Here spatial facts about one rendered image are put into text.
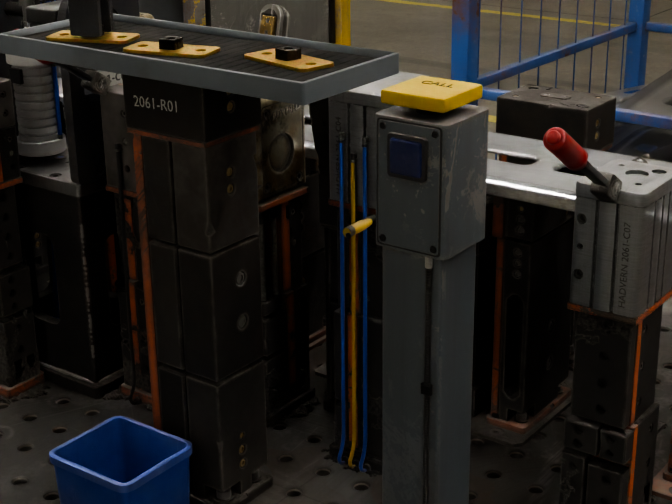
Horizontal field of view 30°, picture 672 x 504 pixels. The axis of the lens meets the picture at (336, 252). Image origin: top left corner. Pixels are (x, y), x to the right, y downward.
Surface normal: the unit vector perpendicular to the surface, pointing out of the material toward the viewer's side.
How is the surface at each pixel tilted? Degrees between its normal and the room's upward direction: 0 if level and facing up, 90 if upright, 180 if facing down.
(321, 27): 90
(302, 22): 92
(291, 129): 90
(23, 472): 0
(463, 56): 90
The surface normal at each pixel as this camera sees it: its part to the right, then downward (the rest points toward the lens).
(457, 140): 0.81, 0.20
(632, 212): -0.59, 0.29
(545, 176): -0.01, -0.93
